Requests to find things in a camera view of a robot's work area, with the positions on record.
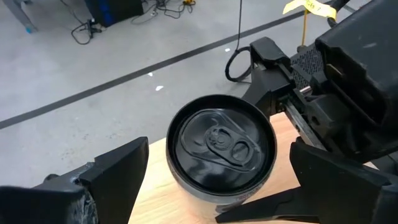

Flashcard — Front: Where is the grey metal stand leg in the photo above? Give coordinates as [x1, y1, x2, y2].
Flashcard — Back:
[2, 0, 38, 34]

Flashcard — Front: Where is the yellow cable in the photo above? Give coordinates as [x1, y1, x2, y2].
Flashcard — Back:
[300, 9, 309, 50]

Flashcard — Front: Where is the black floor cable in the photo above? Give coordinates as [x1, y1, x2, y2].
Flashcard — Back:
[130, 0, 190, 25]
[70, 18, 103, 46]

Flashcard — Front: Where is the black blue equipment case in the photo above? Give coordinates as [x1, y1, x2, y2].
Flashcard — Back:
[83, 0, 146, 28]

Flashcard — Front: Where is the wooden shelf board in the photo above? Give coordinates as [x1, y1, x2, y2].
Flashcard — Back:
[127, 111, 379, 224]

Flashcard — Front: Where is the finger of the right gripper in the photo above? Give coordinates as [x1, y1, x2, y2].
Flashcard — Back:
[241, 36, 297, 119]
[214, 186, 323, 224]

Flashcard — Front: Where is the yellow paper tag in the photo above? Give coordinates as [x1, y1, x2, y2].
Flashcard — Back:
[282, 0, 338, 20]

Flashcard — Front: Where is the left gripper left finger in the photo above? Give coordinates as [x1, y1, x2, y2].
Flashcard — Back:
[0, 136, 150, 224]

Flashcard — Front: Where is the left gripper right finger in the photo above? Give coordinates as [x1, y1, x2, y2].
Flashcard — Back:
[289, 138, 398, 224]

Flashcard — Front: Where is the black perforated metal box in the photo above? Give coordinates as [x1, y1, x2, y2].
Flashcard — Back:
[290, 43, 326, 90]

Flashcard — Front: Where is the black hanging cable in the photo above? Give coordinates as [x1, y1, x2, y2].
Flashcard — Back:
[224, 0, 253, 83]

